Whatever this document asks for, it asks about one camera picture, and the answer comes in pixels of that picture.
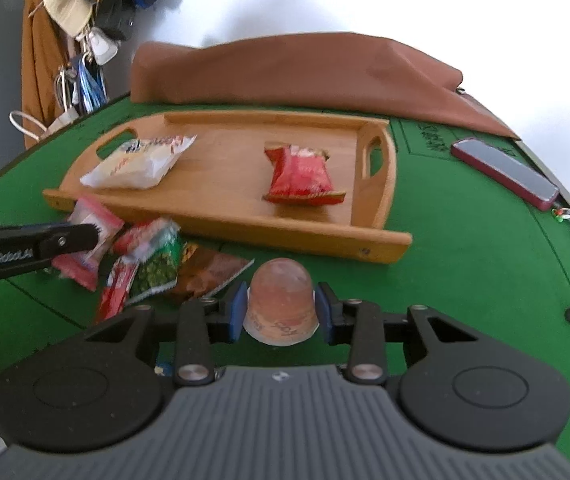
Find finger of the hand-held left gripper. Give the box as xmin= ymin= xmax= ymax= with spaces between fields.
xmin=38 ymin=223 xmax=100 ymax=264

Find white bag handle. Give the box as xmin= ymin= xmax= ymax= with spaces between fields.
xmin=9 ymin=110 xmax=81 ymax=142

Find brown cloth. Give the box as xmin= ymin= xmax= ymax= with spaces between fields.
xmin=130 ymin=32 xmax=523 ymax=141

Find blue straps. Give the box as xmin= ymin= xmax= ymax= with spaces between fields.
xmin=78 ymin=55 xmax=108 ymax=113

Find brown snack packet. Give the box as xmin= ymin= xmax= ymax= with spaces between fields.
xmin=167 ymin=242 xmax=256 ymax=303

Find red crinkled snack packet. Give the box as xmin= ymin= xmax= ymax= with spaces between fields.
xmin=263 ymin=143 xmax=346 ymax=206

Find small white pouch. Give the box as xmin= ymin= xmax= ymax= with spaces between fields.
xmin=88 ymin=27 xmax=118 ymax=66

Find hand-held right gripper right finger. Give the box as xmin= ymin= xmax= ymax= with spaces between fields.
xmin=314 ymin=281 xmax=479 ymax=387

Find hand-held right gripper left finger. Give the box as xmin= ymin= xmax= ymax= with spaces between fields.
xmin=84 ymin=281 xmax=249 ymax=387

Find wooden tray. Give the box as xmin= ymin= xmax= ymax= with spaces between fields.
xmin=42 ymin=111 xmax=412 ymax=264

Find orange brown garment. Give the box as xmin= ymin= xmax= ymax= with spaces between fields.
xmin=21 ymin=0 xmax=66 ymax=148

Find green pea snack packet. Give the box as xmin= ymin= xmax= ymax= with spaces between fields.
xmin=130 ymin=240 xmax=186 ymax=298

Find red white green snack packet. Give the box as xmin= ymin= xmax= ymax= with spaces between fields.
xmin=112 ymin=217 xmax=181 ymax=261

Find pink white snack packet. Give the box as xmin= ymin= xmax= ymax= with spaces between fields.
xmin=51 ymin=196 xmax=125 ymax=292

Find orange jelly cup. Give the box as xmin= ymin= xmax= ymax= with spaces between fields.
xmin=243 ymin=258 xmax=320 ymax=347

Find black bag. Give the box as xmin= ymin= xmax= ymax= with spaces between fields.
xmin=76 ymin=0 xmax=138 ymax=41

